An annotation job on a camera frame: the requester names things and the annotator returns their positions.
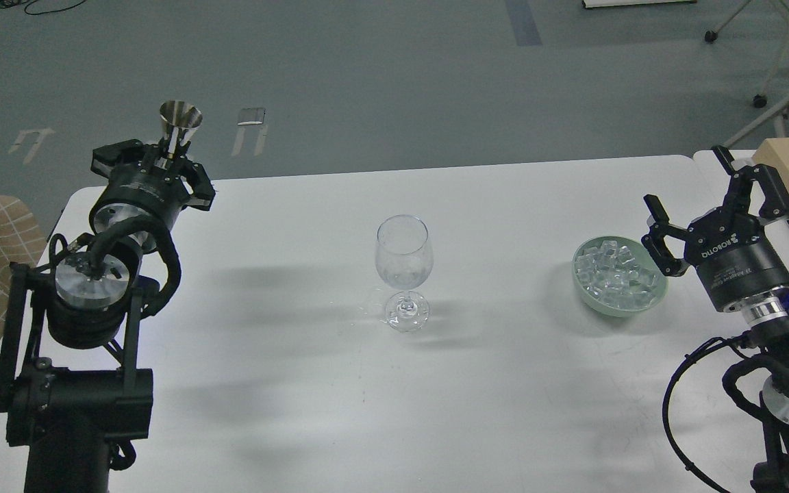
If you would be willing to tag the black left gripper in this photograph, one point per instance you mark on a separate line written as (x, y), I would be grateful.
(136, 187)

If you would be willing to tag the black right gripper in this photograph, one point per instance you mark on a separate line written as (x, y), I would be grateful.
(744, 263)

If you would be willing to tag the steel jigger measuring cup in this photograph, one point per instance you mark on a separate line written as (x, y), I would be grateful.
(180, 121)

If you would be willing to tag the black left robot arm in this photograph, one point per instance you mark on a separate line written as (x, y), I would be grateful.
(70, 384)

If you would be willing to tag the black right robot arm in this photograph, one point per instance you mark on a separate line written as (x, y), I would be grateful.
(758, 383)

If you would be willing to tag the green bowl of ice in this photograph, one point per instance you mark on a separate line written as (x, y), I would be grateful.
(615, 276)

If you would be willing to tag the clear wine glass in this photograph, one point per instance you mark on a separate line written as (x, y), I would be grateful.
(404, 258)

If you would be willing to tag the white office chair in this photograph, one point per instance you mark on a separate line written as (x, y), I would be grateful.
(753, 58)

